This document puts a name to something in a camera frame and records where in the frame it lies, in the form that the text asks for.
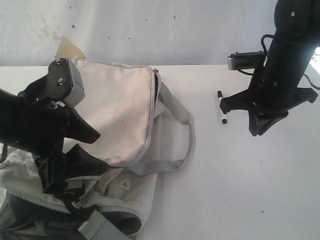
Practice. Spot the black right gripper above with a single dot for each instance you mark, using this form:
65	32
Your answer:
275	91

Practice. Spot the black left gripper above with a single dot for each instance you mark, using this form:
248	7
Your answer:
36	125

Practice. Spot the white canvas backpack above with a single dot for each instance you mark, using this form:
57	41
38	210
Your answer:
125	104

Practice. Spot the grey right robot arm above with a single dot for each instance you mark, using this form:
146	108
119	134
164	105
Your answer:
294	20

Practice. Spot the white backdrop curtain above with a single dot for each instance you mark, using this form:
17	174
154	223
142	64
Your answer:
148	32

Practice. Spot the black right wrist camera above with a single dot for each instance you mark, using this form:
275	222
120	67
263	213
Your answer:
245	60

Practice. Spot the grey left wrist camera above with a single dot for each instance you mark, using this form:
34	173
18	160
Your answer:
64	82

